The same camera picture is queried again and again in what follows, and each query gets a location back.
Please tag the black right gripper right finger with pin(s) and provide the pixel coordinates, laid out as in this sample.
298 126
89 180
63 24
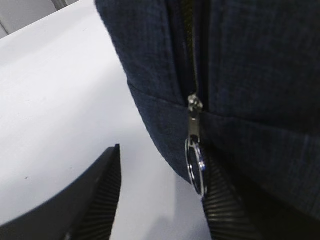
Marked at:
236 208

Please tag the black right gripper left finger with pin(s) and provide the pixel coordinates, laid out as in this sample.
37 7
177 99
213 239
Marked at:
85 210

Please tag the dark navy fabric lunch bag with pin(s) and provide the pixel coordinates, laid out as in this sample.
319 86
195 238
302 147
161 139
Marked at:
255 66

